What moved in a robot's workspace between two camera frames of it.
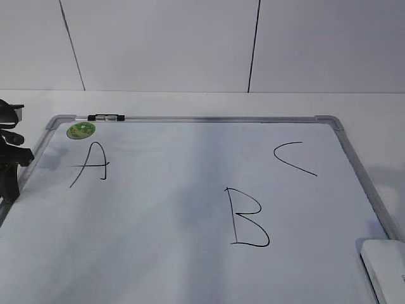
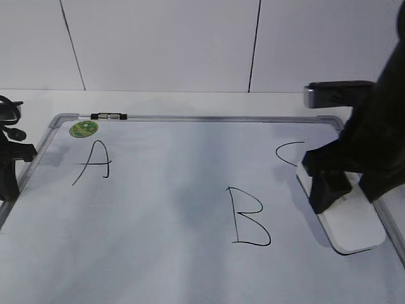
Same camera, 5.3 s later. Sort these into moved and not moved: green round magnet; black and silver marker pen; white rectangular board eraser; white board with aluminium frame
Moved: white rectangular board eraser
Not moved: black and silver marker pen; green round magnet; white board with aluminium frame
